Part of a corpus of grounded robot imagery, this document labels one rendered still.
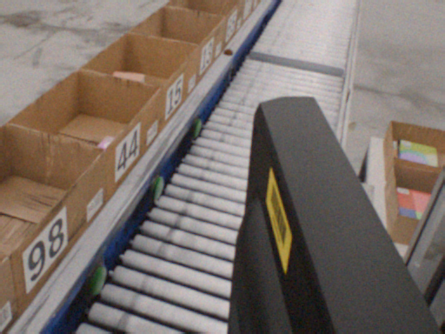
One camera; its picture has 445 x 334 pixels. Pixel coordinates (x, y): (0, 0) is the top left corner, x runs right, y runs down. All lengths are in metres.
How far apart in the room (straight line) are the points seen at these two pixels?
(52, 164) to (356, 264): 1.13
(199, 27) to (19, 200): 1.27
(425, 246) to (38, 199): 1.05
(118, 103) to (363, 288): 1.42
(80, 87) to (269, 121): 1.33
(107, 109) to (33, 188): 0.42
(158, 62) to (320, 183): 1.68
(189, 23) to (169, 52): 0.39
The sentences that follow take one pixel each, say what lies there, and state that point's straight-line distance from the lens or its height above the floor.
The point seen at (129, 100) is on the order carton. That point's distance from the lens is 1.60.
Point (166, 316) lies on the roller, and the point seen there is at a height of 0.74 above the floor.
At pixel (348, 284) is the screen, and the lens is 0.25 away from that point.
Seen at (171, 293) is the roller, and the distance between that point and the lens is 1.29.
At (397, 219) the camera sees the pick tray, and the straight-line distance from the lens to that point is 1.56.
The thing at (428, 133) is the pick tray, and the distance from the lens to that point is 2.09.
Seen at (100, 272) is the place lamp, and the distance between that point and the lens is 1.20.
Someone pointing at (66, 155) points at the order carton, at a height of 1.00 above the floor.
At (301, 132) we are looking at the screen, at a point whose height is 1.55.
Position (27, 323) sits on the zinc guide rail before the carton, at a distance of 1.07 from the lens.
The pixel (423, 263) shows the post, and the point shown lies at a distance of 0.46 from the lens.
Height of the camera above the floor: 1.72
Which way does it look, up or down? 32 degrees down
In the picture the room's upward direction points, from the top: 5 degrees clockwise
